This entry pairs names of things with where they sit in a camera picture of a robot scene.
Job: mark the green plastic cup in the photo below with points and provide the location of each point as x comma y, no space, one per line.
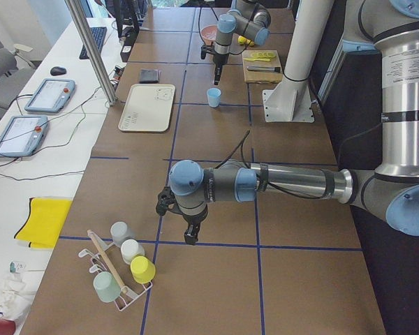
106,287

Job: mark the white wire cup rack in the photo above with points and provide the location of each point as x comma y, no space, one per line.
98,265

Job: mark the yellow plastic cup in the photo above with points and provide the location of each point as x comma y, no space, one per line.
142,269

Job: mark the teach pendant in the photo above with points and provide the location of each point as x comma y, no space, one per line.
23,135
51,96

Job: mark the lower teach pendant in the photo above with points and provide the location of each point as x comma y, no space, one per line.
23,135

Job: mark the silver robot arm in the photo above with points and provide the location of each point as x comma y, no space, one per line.
249,19
390,192

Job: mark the cream bear tray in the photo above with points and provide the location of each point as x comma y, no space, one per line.
147,108

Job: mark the light blue plastic cup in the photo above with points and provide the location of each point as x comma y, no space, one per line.
213,97

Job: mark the yellow folded cloth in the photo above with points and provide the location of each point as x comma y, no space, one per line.
45,221

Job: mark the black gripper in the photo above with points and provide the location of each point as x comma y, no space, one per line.
194,222
219,59

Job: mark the white plastic cup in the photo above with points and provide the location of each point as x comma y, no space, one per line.
130,249

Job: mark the grey plastic cup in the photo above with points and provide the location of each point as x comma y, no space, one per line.
121,232

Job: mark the black computer mouse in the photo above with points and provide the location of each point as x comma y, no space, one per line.
58,70

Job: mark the pink bowl of ice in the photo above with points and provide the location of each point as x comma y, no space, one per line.
208,34

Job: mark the upper teach pendant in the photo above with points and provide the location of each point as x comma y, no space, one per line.
51,96

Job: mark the yellow plastic knife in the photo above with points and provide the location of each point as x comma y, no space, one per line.
251,59

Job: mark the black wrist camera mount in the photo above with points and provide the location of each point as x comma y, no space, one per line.
166,202

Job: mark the wooden cutting board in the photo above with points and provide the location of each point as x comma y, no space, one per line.
261,77

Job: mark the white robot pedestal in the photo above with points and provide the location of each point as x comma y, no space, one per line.
290,100

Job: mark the yellow lemon far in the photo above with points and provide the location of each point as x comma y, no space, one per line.
242,40

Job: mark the aluminium frame post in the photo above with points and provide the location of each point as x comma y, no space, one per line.
81,23

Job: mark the wooden rack stick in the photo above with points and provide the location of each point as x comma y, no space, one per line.
107,260

